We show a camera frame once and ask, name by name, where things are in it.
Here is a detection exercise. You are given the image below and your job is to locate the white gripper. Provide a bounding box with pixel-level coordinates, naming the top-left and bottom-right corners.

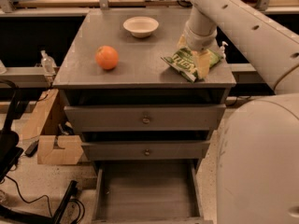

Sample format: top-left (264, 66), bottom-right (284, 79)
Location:
top-left (177, 21), bottom-right (217, 79)

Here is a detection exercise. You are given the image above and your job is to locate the green jalapeno chip bag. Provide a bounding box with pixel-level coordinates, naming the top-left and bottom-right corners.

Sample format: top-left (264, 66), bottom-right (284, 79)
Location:
top-left (162, 48), bottom-right (222, 83)

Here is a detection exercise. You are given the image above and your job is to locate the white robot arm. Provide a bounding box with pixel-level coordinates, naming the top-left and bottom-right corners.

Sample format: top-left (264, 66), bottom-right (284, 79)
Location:
top-left (183, 0), bottom-right (299, 224)

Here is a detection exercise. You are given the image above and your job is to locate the grey top drawer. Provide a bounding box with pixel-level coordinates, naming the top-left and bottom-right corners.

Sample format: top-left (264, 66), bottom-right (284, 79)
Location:
top-left (64, 105), bottom-right (225, 133)

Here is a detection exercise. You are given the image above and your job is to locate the grey drawer cabinet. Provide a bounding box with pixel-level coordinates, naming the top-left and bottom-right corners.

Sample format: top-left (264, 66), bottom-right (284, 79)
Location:
top-left (51, 8), bottom-right (237, 173)

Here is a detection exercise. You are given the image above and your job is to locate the grey middle drawer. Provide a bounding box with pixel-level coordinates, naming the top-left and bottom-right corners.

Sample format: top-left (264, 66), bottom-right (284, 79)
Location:
top-left (82, 140), bottom-right (209, 161)

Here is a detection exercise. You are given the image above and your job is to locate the grey open bottom drawer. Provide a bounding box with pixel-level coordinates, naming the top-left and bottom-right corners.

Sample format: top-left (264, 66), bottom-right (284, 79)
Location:
top-left (92, 160), bottom-right (213, 224)

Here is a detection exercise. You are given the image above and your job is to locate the white pump bottle right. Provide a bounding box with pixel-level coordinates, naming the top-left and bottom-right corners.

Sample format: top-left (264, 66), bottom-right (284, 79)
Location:
top-left (220, 41), bottom-right (228, 59)

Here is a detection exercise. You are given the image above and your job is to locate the white paper bowl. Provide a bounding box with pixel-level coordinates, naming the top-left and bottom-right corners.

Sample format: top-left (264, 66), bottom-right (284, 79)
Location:
top-left (123, 17), bottom-right (159, 38)

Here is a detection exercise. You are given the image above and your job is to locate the orange fruit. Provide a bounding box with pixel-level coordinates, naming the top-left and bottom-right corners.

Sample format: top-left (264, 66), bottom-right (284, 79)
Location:
top-left (95, 46), bottom-right (119, 70)

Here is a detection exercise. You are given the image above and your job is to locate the clear sanitizer bottle left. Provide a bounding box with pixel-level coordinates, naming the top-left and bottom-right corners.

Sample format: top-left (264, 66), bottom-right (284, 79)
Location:
top-left (40, 50), bottom-right (56, 74)

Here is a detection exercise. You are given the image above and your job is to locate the wooden plywood box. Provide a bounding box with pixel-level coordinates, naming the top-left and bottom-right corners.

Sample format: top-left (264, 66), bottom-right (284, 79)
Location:
top-left (21, 89), bottom-right (83, 165)

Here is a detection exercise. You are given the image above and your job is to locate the black small floor device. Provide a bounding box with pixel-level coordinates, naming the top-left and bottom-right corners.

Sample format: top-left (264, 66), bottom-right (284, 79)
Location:
top-left (24, 140), bottom-right (38, 157)

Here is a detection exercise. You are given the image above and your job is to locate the black chair base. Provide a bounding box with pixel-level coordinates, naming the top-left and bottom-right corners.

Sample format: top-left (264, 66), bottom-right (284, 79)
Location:
top-left (0, 79), bottom-right (23, 181)

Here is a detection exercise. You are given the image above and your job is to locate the black floor cable left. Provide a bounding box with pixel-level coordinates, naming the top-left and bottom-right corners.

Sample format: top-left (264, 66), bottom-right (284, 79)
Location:
top-left (0, 175), bottom-right (86, 224)

